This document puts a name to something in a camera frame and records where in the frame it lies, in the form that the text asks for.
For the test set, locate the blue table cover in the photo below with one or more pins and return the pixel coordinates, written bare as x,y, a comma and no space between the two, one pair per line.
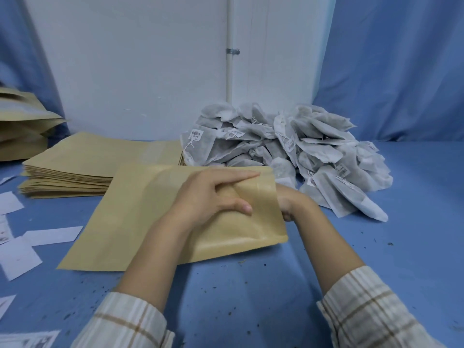
398,250

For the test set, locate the kraft pouch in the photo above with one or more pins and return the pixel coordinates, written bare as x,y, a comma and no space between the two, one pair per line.
127,221

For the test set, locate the person's right forearm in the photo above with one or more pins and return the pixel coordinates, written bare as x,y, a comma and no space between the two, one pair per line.
355,297

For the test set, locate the white wall pipe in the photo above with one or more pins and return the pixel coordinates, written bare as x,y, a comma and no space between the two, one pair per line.
230,25

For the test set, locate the pile of white tea bags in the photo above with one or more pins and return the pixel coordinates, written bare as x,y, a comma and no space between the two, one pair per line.
308,148

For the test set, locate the grey pipe clamp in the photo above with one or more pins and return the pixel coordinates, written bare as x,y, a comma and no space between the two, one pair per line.
232,51

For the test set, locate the person's left hand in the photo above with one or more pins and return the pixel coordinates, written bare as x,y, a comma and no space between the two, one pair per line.
203,202

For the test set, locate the white paper labels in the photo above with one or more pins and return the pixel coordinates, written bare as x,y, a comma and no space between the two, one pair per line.
18,257

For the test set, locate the pile of kraft pouches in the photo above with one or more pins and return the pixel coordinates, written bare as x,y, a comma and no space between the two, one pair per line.
21,130

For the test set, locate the stack of kraft pouches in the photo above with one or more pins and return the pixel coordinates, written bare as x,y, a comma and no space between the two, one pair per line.
98,155

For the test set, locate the blue curtain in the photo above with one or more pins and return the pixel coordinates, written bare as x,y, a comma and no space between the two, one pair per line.
18,50
391,68

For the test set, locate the person's right hand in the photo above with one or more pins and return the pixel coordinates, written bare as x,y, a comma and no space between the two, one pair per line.
293,202

